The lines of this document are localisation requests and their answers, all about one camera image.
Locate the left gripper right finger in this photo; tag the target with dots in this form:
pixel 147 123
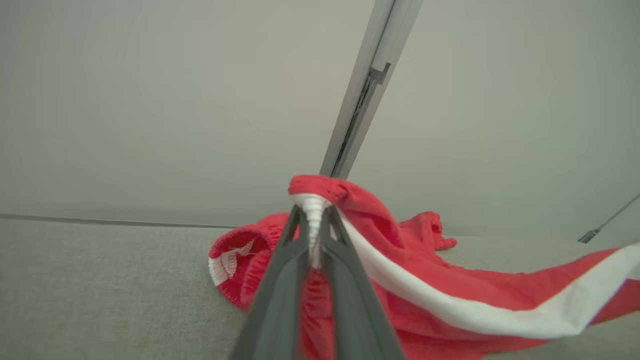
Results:
pixel 355 310

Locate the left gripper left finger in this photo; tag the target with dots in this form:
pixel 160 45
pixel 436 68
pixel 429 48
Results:
pixel 280 300

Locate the red shorts white stripe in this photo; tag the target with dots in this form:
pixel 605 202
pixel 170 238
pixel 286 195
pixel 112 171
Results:
pixel 430 280

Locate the thin grey metal rod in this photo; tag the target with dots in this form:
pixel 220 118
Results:
pixel 589 235

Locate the grey aluminium wall rail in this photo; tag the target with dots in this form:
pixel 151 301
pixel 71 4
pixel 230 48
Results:
pixel 360 100

